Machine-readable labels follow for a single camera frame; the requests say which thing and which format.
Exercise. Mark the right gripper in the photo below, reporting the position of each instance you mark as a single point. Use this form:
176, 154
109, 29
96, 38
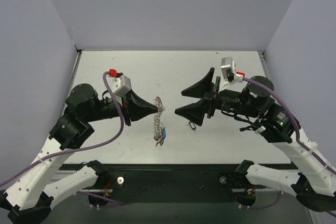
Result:
211, 98

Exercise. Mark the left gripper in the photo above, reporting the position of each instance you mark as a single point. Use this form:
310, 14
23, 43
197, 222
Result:
127, 109

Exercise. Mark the key with black tag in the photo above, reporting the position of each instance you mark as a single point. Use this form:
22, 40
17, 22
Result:
192, 126

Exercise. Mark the metal keyring disc with rings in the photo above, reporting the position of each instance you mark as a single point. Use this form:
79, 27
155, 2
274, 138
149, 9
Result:
157, 124

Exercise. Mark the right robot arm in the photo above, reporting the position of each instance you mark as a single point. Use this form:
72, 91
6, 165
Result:
254, 102

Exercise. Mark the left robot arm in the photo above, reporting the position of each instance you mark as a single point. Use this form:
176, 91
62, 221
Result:
32, 197

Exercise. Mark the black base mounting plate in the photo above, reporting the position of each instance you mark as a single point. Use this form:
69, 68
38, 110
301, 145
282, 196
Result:
174, 183

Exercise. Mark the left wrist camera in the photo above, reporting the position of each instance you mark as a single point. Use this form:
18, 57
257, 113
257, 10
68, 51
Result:
119, 83

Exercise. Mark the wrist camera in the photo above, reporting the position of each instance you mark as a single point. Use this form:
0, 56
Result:
119, 83
229, 69

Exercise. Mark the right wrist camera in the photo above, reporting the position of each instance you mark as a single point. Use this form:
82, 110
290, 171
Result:
229, 69

